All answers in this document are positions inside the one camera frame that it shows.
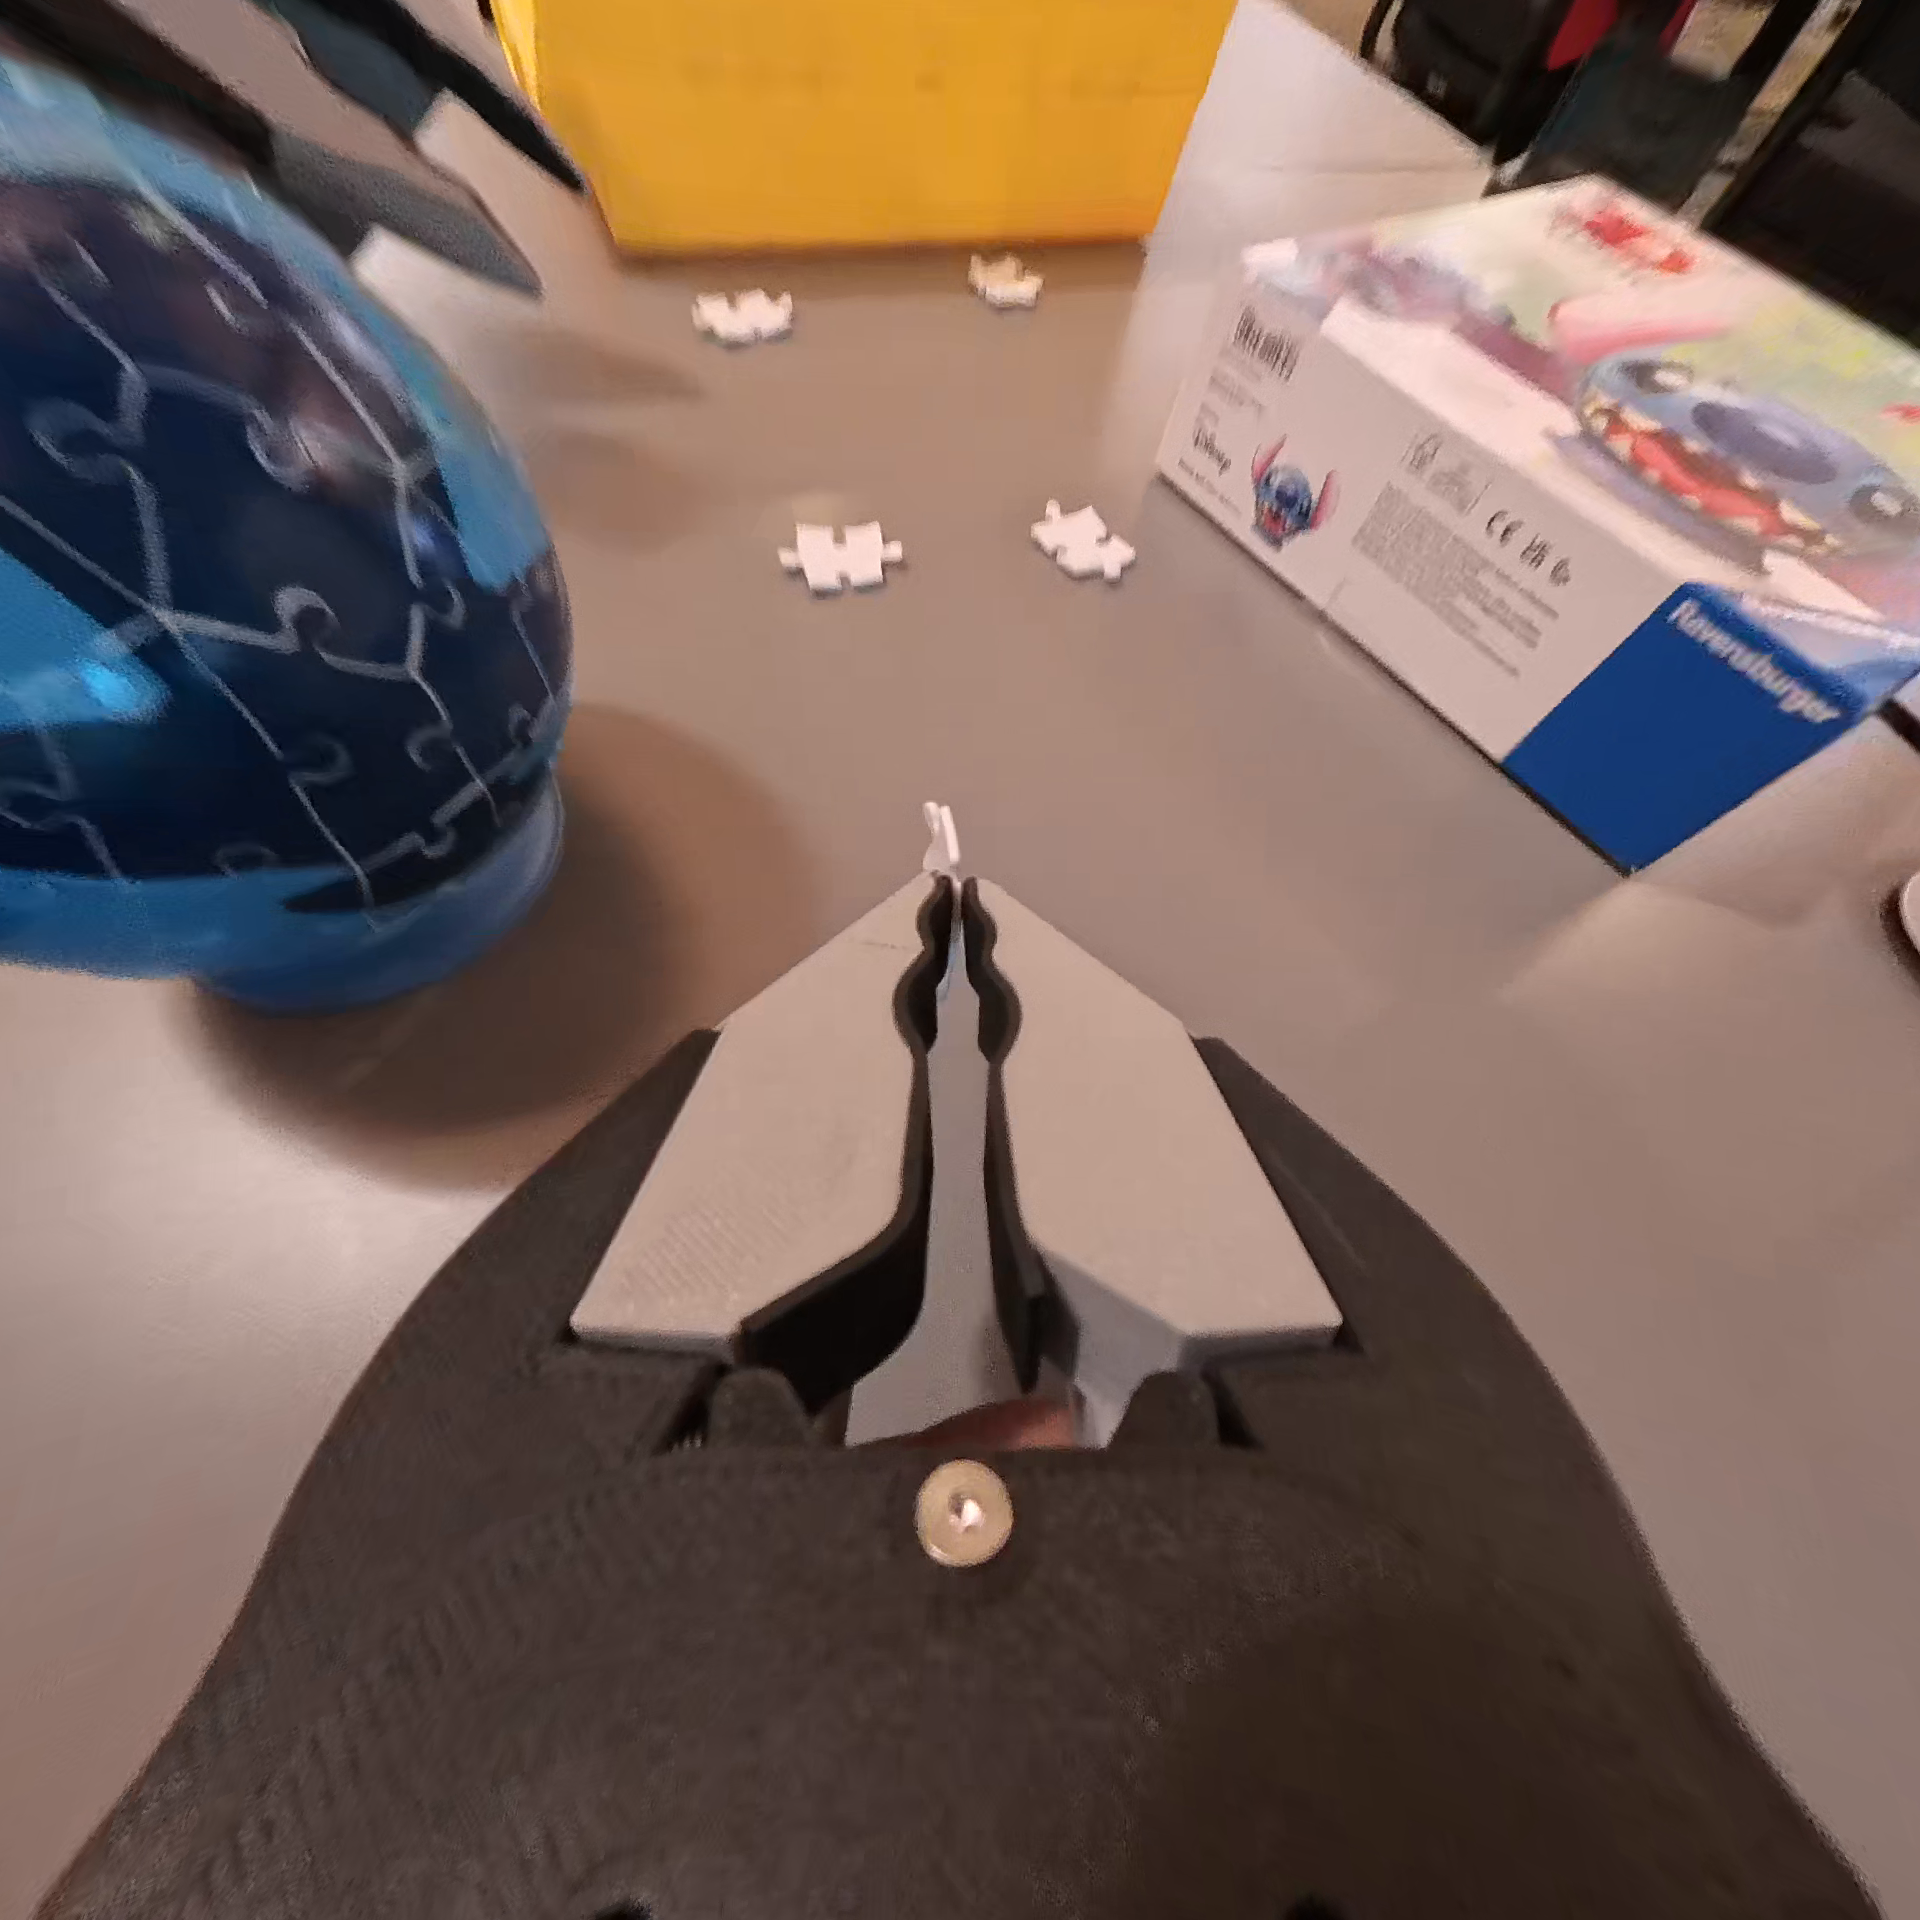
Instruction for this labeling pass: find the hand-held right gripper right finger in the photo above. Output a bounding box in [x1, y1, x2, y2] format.
[959, 877, 1345, 1444]

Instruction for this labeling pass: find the white and blue puzzle box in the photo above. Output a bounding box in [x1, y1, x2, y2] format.
[1155, 176, 1920, 876]

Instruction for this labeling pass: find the yellow plastic bin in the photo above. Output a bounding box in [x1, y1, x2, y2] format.
[496, 0, 1239, 257]

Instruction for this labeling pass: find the black office chair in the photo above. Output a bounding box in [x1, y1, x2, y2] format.
[1357, 0, 1920, 266]

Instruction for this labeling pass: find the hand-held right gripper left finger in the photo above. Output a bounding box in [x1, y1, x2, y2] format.
[566, 870, 961, 1414]

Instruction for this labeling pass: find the blue puzzle ball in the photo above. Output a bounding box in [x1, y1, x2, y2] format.
[0, 53, 576, 963]

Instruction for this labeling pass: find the blue ball stand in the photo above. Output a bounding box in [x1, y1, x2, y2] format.
[0, 779, 569, 1017]

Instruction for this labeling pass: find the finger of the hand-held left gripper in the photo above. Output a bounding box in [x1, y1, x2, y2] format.
[273, 0, 589, 197]
[0, 37, 543, 297]

